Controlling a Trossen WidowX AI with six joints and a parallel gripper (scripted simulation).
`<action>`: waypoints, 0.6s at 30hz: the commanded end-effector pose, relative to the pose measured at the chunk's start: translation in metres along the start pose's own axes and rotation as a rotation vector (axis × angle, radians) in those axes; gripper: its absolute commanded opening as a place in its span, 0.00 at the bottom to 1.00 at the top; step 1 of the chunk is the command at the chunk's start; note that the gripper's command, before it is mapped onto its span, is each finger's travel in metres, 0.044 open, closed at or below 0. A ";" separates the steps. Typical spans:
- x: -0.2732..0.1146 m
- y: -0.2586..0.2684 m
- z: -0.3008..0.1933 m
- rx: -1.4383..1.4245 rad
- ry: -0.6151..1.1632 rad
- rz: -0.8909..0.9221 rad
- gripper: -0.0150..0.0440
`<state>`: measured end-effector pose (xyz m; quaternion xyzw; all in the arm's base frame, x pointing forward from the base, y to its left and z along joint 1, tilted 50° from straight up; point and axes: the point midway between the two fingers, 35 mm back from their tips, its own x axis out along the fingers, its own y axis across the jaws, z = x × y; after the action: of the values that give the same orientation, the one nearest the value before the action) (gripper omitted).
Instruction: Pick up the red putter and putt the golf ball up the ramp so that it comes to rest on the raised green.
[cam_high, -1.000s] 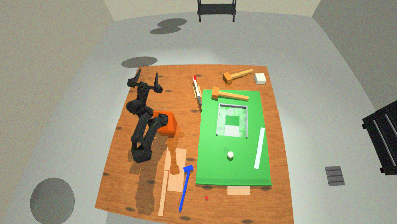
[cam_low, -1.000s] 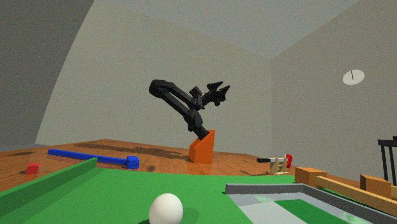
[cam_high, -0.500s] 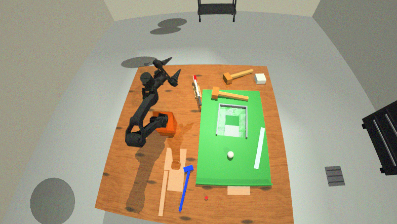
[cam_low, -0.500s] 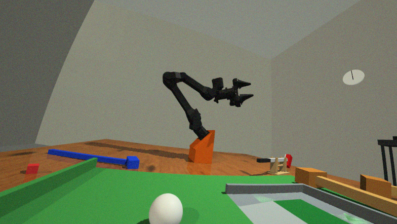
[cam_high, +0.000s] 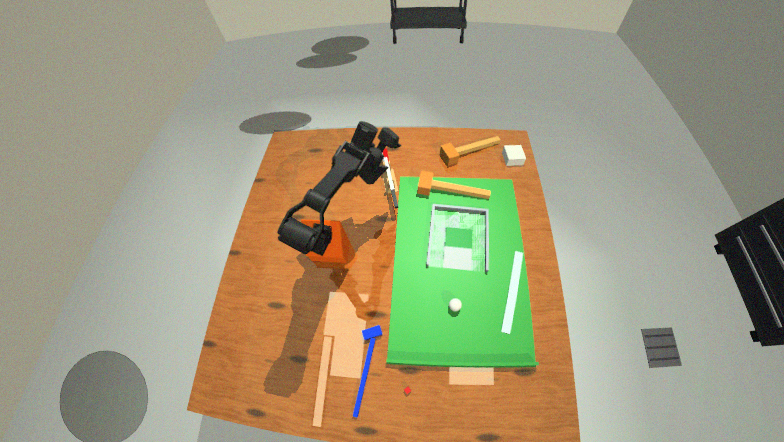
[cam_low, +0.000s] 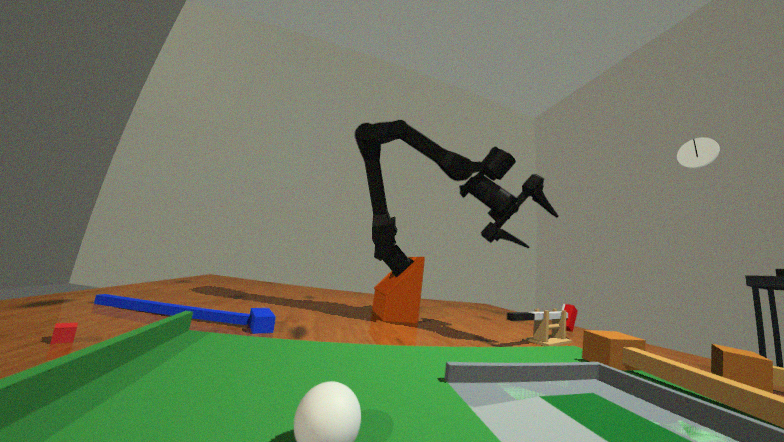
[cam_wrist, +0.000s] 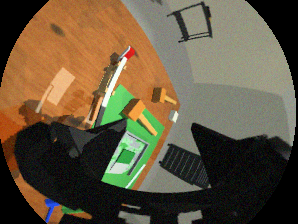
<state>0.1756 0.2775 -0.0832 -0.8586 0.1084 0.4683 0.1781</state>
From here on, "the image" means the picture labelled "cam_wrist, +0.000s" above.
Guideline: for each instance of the red and grey putter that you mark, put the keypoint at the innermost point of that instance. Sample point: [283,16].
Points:
[125,56]

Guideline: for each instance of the green rectangular mat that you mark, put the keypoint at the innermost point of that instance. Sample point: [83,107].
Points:
[113,111]

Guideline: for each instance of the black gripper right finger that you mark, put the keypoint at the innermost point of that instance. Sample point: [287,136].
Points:
[220,153]

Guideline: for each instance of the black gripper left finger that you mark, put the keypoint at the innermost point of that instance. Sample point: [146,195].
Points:
[94,146]

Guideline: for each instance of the white cube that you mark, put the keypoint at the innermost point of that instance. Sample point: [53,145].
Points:
[173,116]

